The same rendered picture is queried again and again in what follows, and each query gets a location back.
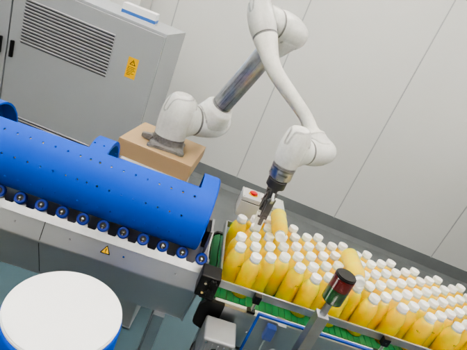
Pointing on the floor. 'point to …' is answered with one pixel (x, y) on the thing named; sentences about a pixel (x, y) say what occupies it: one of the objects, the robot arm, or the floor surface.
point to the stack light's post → (311, 331)
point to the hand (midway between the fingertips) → (258, 221)
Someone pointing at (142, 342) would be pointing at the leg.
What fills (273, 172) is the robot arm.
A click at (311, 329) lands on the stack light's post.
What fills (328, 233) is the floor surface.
